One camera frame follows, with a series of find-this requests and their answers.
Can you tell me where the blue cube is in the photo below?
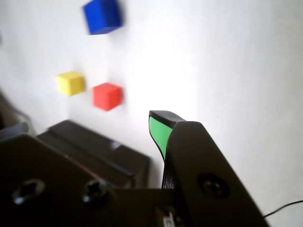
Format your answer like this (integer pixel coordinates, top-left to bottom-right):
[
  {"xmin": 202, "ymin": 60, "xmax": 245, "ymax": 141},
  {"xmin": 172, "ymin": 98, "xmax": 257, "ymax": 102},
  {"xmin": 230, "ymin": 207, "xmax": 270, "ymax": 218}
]
[{"xmin": 81, "ymin": 0, "xmax": 124, "ymax": 36}]

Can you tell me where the red cube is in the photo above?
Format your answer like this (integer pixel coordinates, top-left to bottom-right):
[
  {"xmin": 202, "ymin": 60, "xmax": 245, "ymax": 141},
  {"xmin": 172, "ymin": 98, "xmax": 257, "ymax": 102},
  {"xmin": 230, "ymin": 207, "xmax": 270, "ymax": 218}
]
[{"xmin": 90, "ymin": 82, "xmax": 123, "ymax": 112}]

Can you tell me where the thin black wire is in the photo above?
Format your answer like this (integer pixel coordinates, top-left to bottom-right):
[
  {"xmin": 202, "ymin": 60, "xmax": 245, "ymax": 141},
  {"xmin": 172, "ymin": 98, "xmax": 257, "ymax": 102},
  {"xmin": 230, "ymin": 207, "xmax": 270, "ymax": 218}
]
[{"xmin": 263, "ymin": 199, "xmax": 303, "ymax": 218}]

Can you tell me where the yellow cube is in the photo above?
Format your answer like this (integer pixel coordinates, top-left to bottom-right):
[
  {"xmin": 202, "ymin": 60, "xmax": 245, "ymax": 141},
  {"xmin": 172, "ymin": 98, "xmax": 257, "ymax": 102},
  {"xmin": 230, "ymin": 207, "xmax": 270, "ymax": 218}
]
[{"xmin": 56, "ymin": 71, "xmax": 86, "ymax": 96}]

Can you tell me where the black open box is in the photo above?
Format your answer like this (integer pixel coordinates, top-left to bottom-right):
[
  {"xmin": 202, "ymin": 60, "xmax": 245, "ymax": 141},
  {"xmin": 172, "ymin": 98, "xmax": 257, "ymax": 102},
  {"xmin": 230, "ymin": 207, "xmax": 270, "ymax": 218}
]
[{"xmin": 35, "ymin": 129, "xmax": 137, "ymax": 190}]

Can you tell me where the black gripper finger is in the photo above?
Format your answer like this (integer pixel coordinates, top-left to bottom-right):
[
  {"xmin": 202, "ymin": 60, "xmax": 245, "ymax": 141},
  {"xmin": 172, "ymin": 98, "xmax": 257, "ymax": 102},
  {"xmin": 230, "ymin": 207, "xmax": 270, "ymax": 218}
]
[
  {"xmin": 0, "ymin": 122, "xmax": 114, "ymax": 227},
  {"xmin": 148, "ymin": 110, "xmax": 271, "ymax": 227}
]

